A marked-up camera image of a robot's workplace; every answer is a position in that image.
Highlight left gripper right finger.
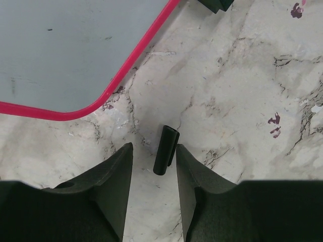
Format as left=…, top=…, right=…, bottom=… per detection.
left=176, top=145, right=322, bottom=241

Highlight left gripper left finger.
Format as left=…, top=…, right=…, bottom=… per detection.
left=1, top=143, right=133, bottom=241

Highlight black marker cap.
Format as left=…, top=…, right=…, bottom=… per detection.
left=153, top=125, right=180, bottom=175

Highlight red framed whiteboard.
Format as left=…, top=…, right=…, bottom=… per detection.
left=1, top=1, right=178, bottom=121

